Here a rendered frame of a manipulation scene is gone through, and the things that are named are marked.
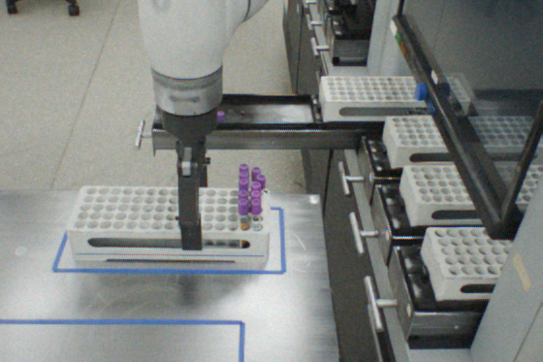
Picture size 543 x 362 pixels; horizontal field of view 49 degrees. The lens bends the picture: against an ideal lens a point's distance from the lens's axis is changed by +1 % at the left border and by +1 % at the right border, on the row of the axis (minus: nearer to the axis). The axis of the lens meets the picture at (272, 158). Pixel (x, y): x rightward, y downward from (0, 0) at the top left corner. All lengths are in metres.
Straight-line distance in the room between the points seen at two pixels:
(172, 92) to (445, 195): 0.50
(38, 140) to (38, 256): 1.71
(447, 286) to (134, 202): 0.48
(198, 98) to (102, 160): 1.76
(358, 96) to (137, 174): 1.34
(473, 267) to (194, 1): 0.54
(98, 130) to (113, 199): 1.71
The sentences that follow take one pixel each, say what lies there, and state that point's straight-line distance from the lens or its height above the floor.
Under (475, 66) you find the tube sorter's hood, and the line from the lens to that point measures 0.88.
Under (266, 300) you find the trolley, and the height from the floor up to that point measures 0.82.
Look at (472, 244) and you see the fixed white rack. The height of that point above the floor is 0.86.
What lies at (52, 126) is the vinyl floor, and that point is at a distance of 2.73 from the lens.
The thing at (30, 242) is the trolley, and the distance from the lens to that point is 1.00.
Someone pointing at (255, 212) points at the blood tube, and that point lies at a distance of 0.85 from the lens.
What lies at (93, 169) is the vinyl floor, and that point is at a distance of 2.45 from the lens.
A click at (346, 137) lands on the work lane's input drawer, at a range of 1.23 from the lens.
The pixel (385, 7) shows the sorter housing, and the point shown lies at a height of 0.94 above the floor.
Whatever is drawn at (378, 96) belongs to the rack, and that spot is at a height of 0.86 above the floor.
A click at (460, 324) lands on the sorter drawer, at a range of 0.95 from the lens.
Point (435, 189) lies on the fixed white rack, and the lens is 1.03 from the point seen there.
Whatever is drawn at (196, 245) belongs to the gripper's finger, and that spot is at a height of 0.86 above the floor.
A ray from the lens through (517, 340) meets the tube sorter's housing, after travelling 0.83.
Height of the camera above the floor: 1.50
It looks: 38 degrees down
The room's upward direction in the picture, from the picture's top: 3 degrees clockwise
